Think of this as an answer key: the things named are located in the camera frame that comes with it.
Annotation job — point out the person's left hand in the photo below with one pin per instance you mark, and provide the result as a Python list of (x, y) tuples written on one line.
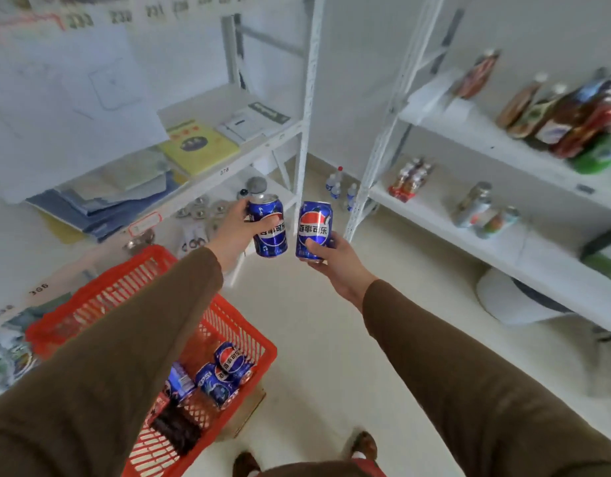
[(231, 238)]

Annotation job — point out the person's right hand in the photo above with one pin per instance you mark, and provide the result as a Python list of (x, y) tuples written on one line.
[(342, 268)]

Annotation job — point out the red plastic shopping basket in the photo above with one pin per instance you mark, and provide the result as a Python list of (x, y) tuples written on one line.
[(155, 252)]

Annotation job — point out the person's left forearm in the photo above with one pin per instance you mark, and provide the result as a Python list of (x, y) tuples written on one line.
[(97, 372)]

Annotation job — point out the person's right forearm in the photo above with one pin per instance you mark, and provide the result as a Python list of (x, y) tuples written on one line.
[(484, 392)]

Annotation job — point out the person's right shoe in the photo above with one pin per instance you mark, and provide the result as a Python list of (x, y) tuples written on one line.
[(363, 444)]

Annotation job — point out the person's shoe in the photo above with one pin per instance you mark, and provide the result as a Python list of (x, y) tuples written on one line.
[(363, 444), (246, 466)]

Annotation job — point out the person's right leg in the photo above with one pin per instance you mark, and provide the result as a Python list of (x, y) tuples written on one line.
[(370, 467)]

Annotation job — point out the person's brown sweater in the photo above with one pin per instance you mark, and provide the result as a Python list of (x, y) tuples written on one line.
[(305, 470)]

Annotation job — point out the person's left shoe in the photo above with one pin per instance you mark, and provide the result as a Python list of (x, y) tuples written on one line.
[(246, 466)]

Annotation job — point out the packaged scissors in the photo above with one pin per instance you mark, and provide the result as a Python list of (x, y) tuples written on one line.
[(194, 245)]

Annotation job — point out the cluster of round metal lids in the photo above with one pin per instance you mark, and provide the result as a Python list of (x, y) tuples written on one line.
[(201, 212)]

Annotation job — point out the grey dome lid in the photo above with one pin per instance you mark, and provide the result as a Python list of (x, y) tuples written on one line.
[(257, 184)]

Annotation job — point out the clear water bottle blue label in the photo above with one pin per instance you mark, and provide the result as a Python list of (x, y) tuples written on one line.
[(330, 182), (351, 196), (335, 194), (339, 176)]

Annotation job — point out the yellow booklet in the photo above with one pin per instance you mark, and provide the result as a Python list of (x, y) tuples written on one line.
[(211, 158)]

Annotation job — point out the red-outlined label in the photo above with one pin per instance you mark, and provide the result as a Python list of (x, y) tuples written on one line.
[(144, 224)]

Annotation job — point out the metal ladle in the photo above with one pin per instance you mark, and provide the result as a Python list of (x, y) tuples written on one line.
[(139, 243)]

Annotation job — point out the pack of small orange bottles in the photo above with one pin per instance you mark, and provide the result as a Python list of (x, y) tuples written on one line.
[(410, 183)]

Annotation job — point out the white leaflet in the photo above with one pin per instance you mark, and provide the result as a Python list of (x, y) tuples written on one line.
[(246, 125)]

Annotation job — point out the pale grey paper sheets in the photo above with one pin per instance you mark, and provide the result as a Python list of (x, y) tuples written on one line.
[(117, 178)]

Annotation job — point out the stack of blue folders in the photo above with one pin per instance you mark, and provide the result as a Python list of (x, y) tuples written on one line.
[(102, 221)]

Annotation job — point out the white numbered storage rack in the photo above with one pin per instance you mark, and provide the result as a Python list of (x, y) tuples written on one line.
[(201, 104)]

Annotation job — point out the silver can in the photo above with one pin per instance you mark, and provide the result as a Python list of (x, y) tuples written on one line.
[(479, 188)]

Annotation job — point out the white bucket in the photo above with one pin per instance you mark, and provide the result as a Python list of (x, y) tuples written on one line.
[(504, 303)]

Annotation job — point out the yellow paper sheet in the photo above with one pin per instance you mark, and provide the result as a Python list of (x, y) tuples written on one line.
[(62, 233)]

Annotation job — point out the blue Pepsi cans group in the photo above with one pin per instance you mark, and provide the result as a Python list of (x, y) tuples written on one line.
[(246, 412)]

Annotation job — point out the large white paper sheet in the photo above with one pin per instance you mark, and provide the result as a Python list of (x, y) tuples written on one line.
[(62, 119)]

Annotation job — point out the reddish brown bottle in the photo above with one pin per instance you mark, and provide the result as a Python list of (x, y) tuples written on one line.
[(477, 74)]

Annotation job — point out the green label tea bottle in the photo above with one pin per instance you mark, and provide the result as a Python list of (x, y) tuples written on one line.
[(539, 116), (519, 101)]

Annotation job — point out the amber bottle blue neck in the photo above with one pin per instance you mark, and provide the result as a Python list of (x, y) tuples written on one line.
[(563, 126)]

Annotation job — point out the green white carton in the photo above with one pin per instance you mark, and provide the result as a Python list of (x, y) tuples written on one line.
[(606, 269)]

